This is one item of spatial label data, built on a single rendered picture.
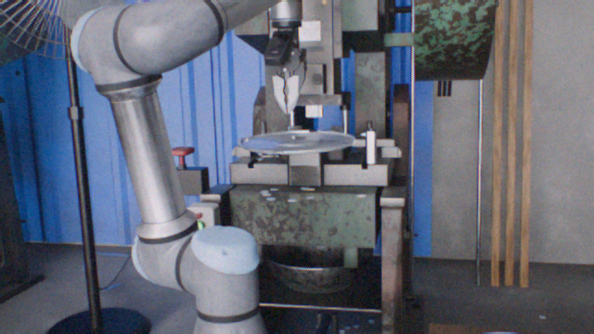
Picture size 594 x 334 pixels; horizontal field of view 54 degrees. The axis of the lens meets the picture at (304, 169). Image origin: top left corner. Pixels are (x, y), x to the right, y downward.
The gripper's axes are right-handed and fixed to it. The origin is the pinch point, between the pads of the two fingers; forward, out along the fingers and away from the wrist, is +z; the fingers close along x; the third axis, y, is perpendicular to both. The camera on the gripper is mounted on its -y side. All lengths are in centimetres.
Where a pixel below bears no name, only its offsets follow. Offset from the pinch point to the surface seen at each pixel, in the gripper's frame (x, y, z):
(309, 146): -4.3, 4.1, 9.4
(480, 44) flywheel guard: -44.1, 11.3, -13.9
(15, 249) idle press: 151, 87, 70
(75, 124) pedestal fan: 87, 47, 9
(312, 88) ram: -1.0, 25.1, -3.4
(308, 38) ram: 0.3, 28.0, -17.0
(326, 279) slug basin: -5, 22, 50
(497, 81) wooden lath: -60, 129, -1
